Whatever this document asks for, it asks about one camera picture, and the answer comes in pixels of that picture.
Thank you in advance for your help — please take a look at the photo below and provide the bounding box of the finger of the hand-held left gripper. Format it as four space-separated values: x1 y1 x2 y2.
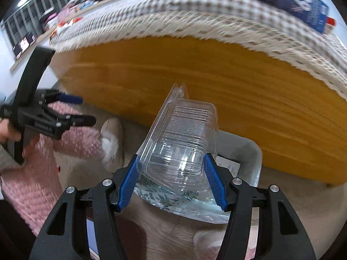
40 89 83 105
64 115 97 128

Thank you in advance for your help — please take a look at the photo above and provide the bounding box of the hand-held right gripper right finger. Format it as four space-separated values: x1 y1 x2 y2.
203 153 318 260

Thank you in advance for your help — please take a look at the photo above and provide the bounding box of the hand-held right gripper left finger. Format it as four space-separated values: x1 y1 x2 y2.
28 154 140 260

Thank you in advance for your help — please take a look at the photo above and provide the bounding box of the grey waste bin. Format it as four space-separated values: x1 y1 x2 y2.
133 130 263 218

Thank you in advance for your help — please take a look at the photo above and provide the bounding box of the clear plastic clamshell container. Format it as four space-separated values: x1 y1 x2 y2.
137 83 220 195

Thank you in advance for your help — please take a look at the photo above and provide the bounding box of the dark blue box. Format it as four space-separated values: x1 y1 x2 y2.
249 0 330 34

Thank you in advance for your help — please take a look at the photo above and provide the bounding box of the person's left forearm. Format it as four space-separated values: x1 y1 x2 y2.
0 141 28 175

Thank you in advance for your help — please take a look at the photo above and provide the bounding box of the person's left hand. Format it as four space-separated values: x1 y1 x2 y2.
0 119 21 143

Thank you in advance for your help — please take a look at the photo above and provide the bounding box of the beige slipper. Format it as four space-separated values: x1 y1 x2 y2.
100 118 126 173
194 227 234 260

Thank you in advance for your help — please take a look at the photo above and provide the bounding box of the black box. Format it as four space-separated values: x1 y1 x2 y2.
12 31 37 60

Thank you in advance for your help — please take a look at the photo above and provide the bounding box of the red patterned packet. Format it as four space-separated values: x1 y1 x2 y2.
51 17 82 36

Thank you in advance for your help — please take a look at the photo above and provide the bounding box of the wooden bed with checkered cover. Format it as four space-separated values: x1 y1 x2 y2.
51 36 347 187

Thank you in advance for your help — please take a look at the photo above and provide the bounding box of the windowsill clutter pile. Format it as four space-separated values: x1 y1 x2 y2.
41 0 111 29

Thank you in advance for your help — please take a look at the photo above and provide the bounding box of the black window railing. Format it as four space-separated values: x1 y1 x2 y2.
0 0 80 47

